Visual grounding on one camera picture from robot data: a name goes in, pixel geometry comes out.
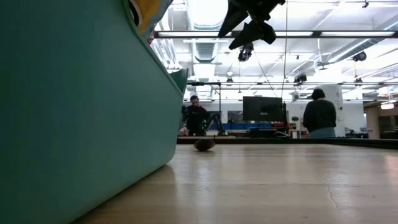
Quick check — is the blue storage bin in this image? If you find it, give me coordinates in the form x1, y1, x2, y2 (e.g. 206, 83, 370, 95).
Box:
208, 123, 274, 131

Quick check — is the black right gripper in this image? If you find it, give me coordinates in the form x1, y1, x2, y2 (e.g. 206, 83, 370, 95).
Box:
217, 0, 286, 51

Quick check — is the overhead light bar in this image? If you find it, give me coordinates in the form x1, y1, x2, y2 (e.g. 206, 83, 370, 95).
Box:
154, 30, 398, 40

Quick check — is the black monitor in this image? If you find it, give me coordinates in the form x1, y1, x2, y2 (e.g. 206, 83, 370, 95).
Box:
242, 96, 287, 123

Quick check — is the clear plastic-wrapped packet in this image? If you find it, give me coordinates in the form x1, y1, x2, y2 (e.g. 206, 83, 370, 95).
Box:
148, 0, 174, 44

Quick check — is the person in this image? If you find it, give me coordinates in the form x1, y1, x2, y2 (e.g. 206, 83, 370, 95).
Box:
303, 88, 338, 139
182, 95, 212, 137

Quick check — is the white pillar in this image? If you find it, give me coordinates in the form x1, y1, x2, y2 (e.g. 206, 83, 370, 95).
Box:
322, 85, 346, 139

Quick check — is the wide silver round duct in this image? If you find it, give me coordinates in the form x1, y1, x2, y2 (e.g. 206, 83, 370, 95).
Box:
185, 0, 229, 31

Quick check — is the black aluminium table frame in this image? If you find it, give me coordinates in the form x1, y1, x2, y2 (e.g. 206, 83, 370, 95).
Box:
176, 136, 398, 150

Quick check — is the clear yellow-edged snack packet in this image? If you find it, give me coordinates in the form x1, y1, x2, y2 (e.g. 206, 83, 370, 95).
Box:
129, 0, 164, 34

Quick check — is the silver ventilation duct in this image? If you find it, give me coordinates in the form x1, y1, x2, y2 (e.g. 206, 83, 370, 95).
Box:
326, 14, 398, 63

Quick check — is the teal plastic bin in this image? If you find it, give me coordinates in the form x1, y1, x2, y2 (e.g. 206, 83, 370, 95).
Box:
0, 0, 189, 224

